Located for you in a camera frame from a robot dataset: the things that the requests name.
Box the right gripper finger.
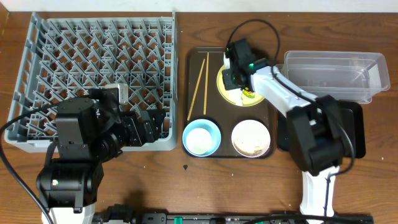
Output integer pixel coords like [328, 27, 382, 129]
[238, 74, 252, 91]
[222, 69, 236, 90]

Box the grey dish rack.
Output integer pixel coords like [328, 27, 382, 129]
[9, 13, 178, 151]

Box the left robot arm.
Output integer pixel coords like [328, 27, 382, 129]
[37, 96, 166, 223]

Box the white napkin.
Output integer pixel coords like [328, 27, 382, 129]
[223, 53, 231, 69]

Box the clear plastic bin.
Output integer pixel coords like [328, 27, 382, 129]
[277, 50, 391, 104]

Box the black tray bin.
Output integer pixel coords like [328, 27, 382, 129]
[277, 101, 366, 159]

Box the green orange snack wrapper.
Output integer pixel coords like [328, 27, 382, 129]
[243, 89, 255, 98]

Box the yellow plate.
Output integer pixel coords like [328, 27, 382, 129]
[216, 65, 264, 107]

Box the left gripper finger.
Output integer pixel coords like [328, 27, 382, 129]
[137, 109, 165, 126]
[143, 120, 162, 142]

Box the right wooden chopstick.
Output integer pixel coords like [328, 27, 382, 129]
[203, 52, 210, 115]

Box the left wooden chopstick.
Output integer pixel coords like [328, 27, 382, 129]
[187, 58, 206, 121]

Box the dark brown serving tray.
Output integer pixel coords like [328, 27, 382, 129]
[184, 47, 277, 159]

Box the light blue bowl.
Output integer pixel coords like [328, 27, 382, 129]
[182, 119, 221, 157]

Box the wooden chopstick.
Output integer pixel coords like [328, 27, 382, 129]
[187, 58, 206, 121]
[203, 52, 210, 115]

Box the white paper cup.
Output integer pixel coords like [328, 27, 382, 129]
[185, 128, 212, 156]

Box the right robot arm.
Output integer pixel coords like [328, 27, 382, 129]
[223, 39, 356, 223]

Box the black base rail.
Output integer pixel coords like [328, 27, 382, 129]
[91, 204, 374, 224]

